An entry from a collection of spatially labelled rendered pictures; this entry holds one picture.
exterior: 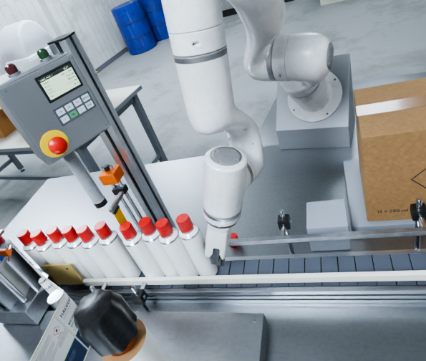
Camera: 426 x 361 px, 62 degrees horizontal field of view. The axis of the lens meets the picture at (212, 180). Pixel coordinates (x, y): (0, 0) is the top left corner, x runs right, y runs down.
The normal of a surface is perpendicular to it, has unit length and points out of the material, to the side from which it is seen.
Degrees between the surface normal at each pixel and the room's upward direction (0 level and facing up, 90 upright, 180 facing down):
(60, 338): 90
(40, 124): 90
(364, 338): 0
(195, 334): 0
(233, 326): 0
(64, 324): 90
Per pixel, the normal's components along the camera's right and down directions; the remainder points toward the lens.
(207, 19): 0.45, 0.40
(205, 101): -0.11, 0.55
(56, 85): 0.65, 0.27
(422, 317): -0.30, -0.76
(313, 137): -0.36, 0.65
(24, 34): 0.86, 0.04
